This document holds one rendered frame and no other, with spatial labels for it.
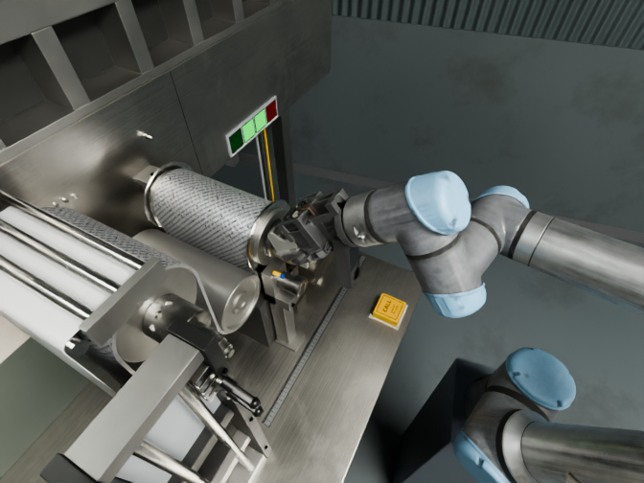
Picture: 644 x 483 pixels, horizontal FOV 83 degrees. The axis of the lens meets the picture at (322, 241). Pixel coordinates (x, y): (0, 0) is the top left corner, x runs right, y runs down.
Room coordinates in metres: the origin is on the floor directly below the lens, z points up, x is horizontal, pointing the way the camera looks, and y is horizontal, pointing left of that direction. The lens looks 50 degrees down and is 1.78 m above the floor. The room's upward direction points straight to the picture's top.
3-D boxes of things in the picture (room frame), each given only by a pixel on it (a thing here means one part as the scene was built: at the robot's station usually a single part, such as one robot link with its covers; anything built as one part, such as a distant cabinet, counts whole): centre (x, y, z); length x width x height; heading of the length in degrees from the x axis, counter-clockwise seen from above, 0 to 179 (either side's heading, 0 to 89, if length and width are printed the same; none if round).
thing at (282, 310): (0.41, 0.08, 1.05); 0.06 x 0.05 x 0.31; 62
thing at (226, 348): (0.20, 0.14, 1.34); 0.06 x 0.03 x 0.03; 62
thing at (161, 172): (0.58, 0.32, 1.25); 0.15 x 0.01 x 0.15; 152
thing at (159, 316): (0.23, 0.20, 1.34); 0.06 x 0.06 x 0.06; 62
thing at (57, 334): (0.24, 0.39, 1.17); 0.34 x 0.05 x 0.54; 62
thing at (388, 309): (0.50, -0.18, 0.91); 0.07 x 0.07 x 0.02; 62
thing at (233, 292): (0.42, 0.26, 1.18); 0.26 x 0.12 x 0.12; 62
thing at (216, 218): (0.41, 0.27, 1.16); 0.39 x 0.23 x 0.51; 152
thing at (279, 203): (0.47, 0.10, 1.25); 0.15 x 0.01 x 0.15; 152
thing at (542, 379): (0.24, -0.40, 1.07); 0.13 x 0.12 x 0.14; 137
